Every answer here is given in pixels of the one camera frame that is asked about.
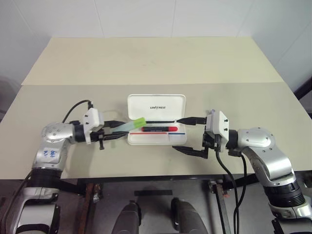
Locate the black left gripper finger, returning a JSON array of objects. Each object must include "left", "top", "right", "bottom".
[
  {"left": 104, "top": 132, "right": 125, "bottom": 141},
  {"left": 103, "top": 120, "right": 130, "bottom": 129}
]

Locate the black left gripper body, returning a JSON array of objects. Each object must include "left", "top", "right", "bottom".
[{"left": 90, "top": 126, "right": 108, "bottom": 151}]

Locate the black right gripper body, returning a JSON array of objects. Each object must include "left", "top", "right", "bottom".
[{"left": 201, "top": 130, "right": 222, "bottom": 153}]

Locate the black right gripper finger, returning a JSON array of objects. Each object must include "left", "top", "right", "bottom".
[
  {"left": 171, "top": 145, "right": 210, "bottom": 159},
  {"left": 175, "top": 117, "right": 208, "bottom": 127}
]

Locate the marker with green cap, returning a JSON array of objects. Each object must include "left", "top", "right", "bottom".
[{"left": 112, "top": 117, "right": 146, "bottom": 135}]

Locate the red marker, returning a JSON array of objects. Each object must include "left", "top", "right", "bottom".
[{"left": 141, "top": 125, "right": 178, "bottom": 133}]

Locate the white Unitree pencil case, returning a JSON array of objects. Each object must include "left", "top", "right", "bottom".
[{"left": 127, "top": 94, "right": 188, "bottom": 146}]

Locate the black tape strip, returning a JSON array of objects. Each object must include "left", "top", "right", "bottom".
[{"left": 134, "top": 189, "right": 174, "bottom": 196}]

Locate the black table leg with rust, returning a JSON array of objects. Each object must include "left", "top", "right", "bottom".
[{"left": 208, "top": 179, "right": 233, "bottom": 234}]

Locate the dark rounded shape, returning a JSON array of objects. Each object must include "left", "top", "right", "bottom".
[
  {"left": 170, "top": 197, "right": 208, "bottom": 234},
  {"left": 114, "top": 200, "right": 142, "bottom": 234}
]

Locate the rusty metal table leg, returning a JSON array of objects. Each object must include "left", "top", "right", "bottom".
[{"left": 76, "top": 182, "right": 104, "bottom": 234}]

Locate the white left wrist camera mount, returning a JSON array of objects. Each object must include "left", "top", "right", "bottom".
[{"left": 82, "top": 108, "right": 105, "bottom": 145}]

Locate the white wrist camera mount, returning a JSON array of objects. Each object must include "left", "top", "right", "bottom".
[
  {"left": 206, "top": 109, "right": 230, "bottom": 150},
  {"left": 82, "top": 108, "right": 105, "bottom": 145}
]

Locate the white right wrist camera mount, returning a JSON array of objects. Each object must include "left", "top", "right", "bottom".
[{"left": 206, "top": 109, "right": 230, "bottom": 150}]

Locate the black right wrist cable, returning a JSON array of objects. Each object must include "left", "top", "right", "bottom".
[{"left": 214, "top": 142, "right": 241, "bottom": 234}]

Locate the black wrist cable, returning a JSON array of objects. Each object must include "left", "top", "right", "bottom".
[
  {"left": 61, "top": 99, "right": 95, "bottom": 123},
  {"left": 214, "top": 142, "right": 241, "bottom": 234}
]

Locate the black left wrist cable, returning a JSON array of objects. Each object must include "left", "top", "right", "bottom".
[{"left": 61, "top": 99, "right": 95, "bottom": 123}]

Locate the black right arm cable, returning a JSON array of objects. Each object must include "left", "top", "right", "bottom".
[{"left": 232, "top": 153, "right": 249, "bottom": 234}]

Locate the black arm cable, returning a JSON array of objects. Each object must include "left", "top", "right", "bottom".
[
  {"left": 232, "top": 153, "right": 249, "bottom": 234},
  {"left": 9, "top": 170, "right": 33, "bottom": 204}
]

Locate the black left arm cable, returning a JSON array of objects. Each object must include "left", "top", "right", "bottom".
[{"left": 9, "top": 170, "right": 33, "bottom": 204}]

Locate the black metal frame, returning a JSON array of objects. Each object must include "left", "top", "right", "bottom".
[{"left": 293, "top": 75, "right": 312, "bottom": 116}]

